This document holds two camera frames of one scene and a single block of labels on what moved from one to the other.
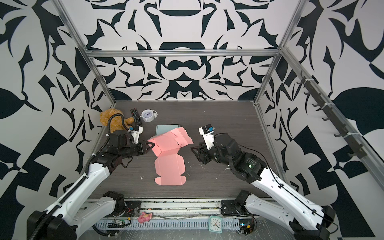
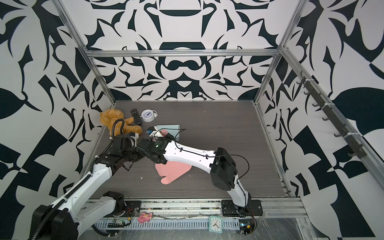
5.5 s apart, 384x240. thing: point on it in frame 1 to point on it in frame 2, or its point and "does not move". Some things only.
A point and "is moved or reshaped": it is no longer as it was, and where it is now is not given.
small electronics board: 246,225 does not move
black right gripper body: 216,153 to 167,139
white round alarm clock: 148,115 does not move
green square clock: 215,224 does not move
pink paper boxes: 169,164 is moved or reshaped
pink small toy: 144,217 does not move
